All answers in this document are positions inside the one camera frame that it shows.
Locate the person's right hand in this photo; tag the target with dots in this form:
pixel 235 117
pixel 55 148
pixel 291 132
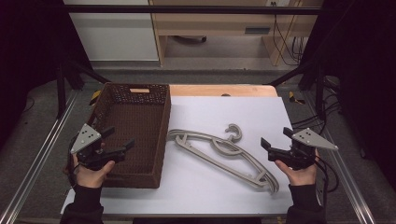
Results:
pixel 300 177

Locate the aluminium rail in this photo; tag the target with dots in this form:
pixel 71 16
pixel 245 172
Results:
pixel 37 158
pixel 348 177

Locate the black metal stand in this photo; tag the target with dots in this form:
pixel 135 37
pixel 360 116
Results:
pixel 60 93
pixel 319 93

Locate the black curtain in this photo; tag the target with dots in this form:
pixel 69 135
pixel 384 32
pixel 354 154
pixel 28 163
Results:
pixel 28 56
pixel 367 77

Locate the brown woven basket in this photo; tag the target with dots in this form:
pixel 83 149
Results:
pixel 134 124

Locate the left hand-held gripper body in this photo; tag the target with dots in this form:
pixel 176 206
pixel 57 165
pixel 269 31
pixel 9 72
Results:
pixel 85 137

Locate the white cabinet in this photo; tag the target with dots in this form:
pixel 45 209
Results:
pixel 118 34

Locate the beige plastic clothes hanger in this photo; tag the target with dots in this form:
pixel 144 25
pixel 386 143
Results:
pixel 218 166
pixel 234 128

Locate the person's left hand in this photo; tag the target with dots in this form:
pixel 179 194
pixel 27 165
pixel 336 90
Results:
pixel 90 177

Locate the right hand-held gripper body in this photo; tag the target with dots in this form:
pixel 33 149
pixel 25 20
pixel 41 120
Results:
pixel 306 138

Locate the grey chair base leg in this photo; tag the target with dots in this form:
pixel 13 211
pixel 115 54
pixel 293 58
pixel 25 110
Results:
pixel 190 39

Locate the black horizontal frame bar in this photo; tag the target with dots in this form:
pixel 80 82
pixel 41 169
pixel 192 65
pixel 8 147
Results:
pixel 186 9

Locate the yellow and black tape piece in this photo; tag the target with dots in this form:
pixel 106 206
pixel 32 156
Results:
pixel 96 97
pixel 293 98

